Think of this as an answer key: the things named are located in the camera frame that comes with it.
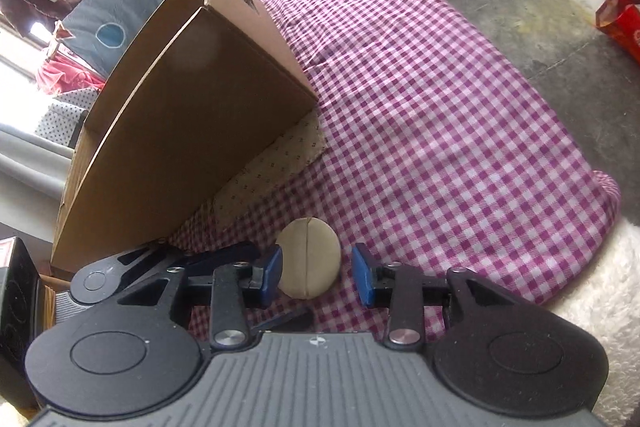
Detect cardboard box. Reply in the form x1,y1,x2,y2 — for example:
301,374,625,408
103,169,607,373
50,0,321,274

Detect beige patterned cloth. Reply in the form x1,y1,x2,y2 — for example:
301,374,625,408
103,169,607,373
212,114,329,234

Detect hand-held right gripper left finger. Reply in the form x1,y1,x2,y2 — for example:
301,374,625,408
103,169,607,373
115,244,284,352

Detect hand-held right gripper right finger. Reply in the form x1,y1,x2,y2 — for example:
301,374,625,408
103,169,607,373
351,243,506,349

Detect red gift bag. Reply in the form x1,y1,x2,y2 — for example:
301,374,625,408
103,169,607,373
595,0,640,66

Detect white fluffy blanket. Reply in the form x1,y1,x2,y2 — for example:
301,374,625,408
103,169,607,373
544,218,640,427

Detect white curtain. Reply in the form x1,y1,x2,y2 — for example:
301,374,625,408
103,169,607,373
0,122,77,208

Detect polka dot cloth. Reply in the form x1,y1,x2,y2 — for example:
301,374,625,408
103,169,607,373
37,87,102,148

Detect pink checkered tablecloth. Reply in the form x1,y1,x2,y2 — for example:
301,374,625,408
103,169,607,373
170,0,624,339

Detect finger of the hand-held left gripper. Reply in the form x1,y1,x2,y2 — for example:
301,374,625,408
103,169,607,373
117,241,262,282
247,306,315,336

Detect pink ruffled garment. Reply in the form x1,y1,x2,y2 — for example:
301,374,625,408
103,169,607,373
35,56,109,96

